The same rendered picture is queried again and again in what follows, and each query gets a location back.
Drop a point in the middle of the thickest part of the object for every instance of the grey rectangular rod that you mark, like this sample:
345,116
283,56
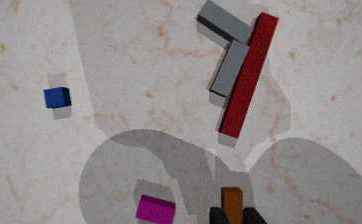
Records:
229,68
224,23

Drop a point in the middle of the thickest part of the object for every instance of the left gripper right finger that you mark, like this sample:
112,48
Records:
251,216

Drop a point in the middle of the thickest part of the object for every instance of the dark red rectangular bar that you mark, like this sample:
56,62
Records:
248,75

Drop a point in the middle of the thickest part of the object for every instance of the magenta rectangular block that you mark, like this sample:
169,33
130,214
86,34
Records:
155,210

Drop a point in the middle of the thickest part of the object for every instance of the small blue cube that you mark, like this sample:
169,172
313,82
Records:
57,97

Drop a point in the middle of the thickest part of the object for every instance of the orange rod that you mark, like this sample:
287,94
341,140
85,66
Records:
232,203

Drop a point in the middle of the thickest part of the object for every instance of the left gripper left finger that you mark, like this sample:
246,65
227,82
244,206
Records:
218,216

